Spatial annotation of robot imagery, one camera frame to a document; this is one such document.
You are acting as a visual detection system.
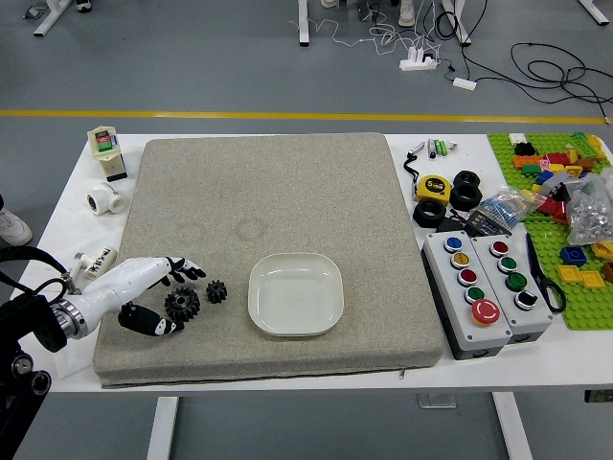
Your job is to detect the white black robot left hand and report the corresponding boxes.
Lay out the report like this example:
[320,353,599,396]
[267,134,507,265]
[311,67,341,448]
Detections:
[66,256,208,340]

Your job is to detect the big black gear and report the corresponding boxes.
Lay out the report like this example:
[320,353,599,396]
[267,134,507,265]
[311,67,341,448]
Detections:
[164,288,201,323]

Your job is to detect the small black gear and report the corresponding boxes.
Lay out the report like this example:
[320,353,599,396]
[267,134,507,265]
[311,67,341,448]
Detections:
[205,280,229,304]

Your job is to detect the large black nut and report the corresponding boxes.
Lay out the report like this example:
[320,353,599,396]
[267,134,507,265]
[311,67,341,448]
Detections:
[452,170,483,191]
[412,198,449,229]
[449,182,484,211]

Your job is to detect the control box with emergency stop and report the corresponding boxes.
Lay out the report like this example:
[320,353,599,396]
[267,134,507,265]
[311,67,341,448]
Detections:
[420,232,512,361]

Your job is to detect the four-button control box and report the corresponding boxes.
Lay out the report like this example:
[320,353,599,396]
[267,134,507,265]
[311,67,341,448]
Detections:
[471,234,555,345]

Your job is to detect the white pipe piece with writing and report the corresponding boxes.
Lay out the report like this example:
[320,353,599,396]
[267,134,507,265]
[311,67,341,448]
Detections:
[71,246,119,282]

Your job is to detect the person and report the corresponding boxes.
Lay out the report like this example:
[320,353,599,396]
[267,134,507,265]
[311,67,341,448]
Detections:
[0,194,34,245]

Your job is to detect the white table leg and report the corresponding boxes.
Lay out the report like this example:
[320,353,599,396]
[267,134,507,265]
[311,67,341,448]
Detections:
[146,396,179,460]
[492,392,534,460]

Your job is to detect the white square dish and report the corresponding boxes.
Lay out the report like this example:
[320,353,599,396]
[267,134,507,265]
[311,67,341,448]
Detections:
[247,252,345,337]

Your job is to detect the grey-brown cushion mat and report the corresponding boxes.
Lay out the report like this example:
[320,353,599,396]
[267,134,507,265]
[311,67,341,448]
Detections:
[93,132,444,389]

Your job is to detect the white background desk leg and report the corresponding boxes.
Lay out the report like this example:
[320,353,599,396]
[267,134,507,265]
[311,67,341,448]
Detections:
[440,0,473,47]
[297,0,315,48]
[33,0,66,37]

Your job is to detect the yellow tape measure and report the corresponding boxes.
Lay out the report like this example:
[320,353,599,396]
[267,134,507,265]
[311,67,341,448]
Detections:
[414,174,452,202]

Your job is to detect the small black flat module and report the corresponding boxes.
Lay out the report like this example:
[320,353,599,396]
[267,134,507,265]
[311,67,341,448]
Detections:
[436,214,473,235]

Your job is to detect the white power strip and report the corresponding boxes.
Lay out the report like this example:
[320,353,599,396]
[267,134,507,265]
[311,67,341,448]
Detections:
[399,47,440,72]

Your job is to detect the black display module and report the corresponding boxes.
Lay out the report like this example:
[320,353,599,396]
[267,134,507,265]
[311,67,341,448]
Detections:
[466,210,513,239]

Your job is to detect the plastic bag of blue parts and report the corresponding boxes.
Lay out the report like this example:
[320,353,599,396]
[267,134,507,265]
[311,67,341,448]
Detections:
[471,184,542,231]

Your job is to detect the black scissors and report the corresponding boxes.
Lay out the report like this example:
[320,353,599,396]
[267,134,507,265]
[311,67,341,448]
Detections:
[525,233,567,314]

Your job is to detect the green brick baseplate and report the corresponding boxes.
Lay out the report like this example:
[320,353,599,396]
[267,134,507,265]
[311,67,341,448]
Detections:
[487,132,613,332]

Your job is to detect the grey toy brick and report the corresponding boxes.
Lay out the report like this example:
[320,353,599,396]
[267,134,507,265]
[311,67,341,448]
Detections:
[540,172,576,197]

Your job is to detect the plastic bag of metal nuts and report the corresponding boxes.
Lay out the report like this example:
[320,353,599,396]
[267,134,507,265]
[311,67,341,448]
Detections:
[564,174,613,245]

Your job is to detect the long green toy brick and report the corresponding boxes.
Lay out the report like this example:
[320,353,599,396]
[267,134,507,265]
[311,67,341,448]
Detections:
[569,132,598,157]

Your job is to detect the beige switch box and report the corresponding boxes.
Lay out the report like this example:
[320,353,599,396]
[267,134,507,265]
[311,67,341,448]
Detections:
[86,126,128,183]

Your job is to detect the silver stick with black lanyard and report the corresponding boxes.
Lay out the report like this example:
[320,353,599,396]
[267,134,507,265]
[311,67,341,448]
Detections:
[403,141,427,200]

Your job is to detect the grey under-table bracket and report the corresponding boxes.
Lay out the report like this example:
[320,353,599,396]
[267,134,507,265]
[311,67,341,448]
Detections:
[416,392,456,409]

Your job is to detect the white floor cable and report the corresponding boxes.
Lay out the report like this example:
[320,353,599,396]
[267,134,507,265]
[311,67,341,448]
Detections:
[291,9,446,58]

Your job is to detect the black floor cable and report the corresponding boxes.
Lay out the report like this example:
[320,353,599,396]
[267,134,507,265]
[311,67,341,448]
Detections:
[510,41,613,121]

